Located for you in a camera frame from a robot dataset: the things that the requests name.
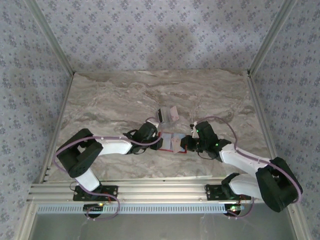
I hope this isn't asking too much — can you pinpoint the small clear plastic packet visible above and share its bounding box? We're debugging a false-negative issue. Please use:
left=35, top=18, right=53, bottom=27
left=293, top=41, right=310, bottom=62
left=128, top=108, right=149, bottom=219
left=156, top=106, right=181, bottom=126

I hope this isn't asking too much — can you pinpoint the aluminium frame post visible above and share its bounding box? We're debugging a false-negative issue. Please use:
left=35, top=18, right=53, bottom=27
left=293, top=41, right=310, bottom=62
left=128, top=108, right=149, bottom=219
left=247, top=0, right=299, bottom=76
left=24, top=0, right=76, bottom=75

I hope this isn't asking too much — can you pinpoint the pink credit card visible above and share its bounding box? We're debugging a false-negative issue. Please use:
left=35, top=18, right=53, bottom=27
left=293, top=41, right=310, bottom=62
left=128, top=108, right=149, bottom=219
left=171, top=136, right=182, bottom=154
left=169, top=106, right=180, bottom=121

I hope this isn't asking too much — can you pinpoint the aluminium mounting rail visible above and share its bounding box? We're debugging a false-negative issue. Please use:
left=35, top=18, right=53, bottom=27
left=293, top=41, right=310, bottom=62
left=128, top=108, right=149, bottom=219
left=26, top=177, right=300, bottom=203

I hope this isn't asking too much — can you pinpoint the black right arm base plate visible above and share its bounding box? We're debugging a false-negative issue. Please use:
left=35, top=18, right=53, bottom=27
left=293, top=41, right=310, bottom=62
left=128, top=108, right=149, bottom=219
left=204, top=184, right=252, bottom=202

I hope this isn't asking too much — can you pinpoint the black control board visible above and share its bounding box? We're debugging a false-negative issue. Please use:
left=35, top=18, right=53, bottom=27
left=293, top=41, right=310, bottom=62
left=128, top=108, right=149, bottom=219
left=223, top=204, right=245, bottom=216
left=83, top=203, right=105, bottom=217

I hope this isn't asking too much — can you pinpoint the grey slotted cable duct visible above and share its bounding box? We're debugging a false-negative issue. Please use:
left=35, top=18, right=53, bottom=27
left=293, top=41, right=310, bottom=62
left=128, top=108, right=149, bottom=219
left=36, top=203, right=247, bottom=215

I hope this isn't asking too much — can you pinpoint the red card holder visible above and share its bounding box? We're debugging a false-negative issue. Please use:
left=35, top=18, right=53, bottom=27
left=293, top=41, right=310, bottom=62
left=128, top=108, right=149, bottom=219
left=157, top=132, right=188, bottom=155

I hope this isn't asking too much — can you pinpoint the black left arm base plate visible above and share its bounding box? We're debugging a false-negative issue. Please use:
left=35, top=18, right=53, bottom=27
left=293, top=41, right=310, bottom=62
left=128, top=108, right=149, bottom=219
left=72, top=184, right=119, bottom=202

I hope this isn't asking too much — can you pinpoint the aluminium table side rail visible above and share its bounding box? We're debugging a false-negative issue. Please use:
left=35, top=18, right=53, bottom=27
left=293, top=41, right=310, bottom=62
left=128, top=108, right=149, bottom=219
left=37, top=73, right=76, bottom=185
left=247, top=72, right=286, bottom=182

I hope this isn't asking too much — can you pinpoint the black left control board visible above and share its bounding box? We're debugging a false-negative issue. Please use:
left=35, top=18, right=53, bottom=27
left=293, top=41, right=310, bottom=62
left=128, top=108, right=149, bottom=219
left=83, top=203, right=105, bottom=217

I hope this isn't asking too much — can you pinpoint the black right control board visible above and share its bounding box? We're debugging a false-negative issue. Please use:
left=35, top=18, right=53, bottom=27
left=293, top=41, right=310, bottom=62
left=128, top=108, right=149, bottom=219
left=223, top=204, right=245, bottom=216

